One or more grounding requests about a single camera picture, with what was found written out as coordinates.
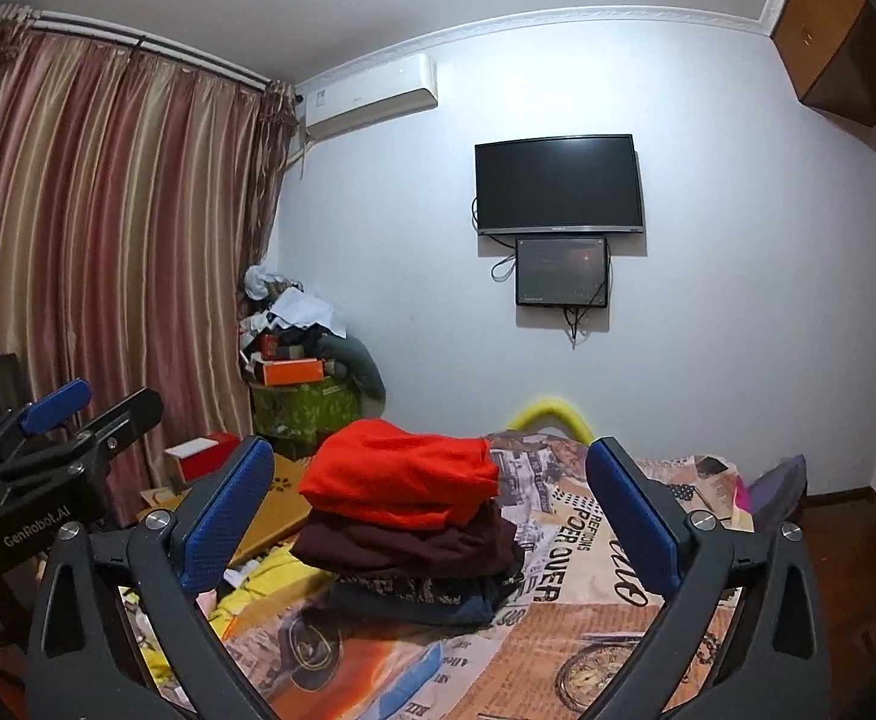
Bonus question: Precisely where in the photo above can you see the yellow wooden board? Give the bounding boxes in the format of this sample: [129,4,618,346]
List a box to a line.
[137,449,312,568]

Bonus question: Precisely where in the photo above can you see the maroon folded garment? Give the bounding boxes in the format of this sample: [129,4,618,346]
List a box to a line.
[292,498,526,579]

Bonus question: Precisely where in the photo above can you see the red and white box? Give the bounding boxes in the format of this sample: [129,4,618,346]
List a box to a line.
[163,430,245,482]

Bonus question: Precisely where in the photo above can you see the black hanging cables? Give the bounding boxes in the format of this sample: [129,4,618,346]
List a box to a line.
[564,303,597,350]

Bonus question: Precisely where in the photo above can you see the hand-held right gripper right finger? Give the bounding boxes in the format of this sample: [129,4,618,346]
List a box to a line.
[586,435,833,720]

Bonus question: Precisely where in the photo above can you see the white air conditioner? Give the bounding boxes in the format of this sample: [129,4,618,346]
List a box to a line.
[292,52,440,143]

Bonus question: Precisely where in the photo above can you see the printed blanket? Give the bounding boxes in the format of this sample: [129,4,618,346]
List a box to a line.
[119,430,811,720]

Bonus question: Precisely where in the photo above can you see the green patterned box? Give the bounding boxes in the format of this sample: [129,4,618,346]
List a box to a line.
[250,378,361,459]

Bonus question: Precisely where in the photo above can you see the red zip jacket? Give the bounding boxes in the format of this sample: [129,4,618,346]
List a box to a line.
[298,420,501,530]

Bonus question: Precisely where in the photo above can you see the yellow foam tube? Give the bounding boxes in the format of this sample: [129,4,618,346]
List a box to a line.
[501,394,593,440]

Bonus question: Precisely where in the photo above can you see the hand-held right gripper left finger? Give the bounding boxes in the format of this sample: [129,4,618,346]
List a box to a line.
[25,435,289,720]

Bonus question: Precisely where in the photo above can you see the grey backpack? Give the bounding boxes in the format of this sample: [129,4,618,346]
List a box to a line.
[745,453,811,534]

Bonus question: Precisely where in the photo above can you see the curtain rail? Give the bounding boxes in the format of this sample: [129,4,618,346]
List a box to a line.
[0,3,296,92]

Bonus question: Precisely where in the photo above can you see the white crumpled cloth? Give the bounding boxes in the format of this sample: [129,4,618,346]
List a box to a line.
[242,263,350,339]

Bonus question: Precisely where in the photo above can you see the large wall television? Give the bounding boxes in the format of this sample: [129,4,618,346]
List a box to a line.
[473,133,647,238]

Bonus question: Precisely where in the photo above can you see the orange box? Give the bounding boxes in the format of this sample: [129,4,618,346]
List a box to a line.
[261,359,327,386]

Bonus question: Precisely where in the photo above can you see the yellow garment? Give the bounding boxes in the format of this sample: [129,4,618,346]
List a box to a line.
[208,543,335,640]

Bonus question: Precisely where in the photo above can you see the wooden wall cabinet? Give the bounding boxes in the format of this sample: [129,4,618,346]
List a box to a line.
[771,0,876,129]

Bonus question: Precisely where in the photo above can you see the small wall monitor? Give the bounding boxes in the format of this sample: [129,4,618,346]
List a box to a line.
[514,234,609,309]

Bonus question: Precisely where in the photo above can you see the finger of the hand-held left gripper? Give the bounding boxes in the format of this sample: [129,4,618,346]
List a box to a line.
[48,387,165,475]
[0,379,94,460]

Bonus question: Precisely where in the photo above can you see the striped red curtain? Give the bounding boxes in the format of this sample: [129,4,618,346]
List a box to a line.
[0,4,297,527]

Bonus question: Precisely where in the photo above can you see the navy garment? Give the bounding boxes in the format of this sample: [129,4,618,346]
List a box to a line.
[325,577,515,628]

